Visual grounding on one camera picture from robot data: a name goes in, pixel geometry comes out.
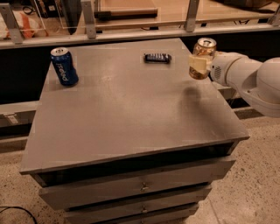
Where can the metal railing frame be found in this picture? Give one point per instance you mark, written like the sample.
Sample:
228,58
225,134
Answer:
80,22

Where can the orange LaCroix can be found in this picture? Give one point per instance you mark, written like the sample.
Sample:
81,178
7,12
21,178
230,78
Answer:
204,46

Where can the lower drawer knob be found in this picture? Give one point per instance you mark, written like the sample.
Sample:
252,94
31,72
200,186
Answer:
144,210

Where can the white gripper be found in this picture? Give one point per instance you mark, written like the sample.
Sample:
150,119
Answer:
219,68

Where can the orange white bag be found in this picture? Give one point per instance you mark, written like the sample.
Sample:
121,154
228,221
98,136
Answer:
28,26

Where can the blue Pepsi can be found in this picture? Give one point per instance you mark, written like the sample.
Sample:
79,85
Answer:
63,65

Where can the top drawer knob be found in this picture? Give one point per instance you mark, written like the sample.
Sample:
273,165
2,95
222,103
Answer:
144,187

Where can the drawer knob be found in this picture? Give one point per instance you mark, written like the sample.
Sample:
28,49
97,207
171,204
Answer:
144,210
144,187

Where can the grey drawer cabinet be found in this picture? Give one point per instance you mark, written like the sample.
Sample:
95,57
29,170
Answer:
127,122

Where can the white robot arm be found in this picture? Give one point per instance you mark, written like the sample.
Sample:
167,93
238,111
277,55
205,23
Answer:
257,83

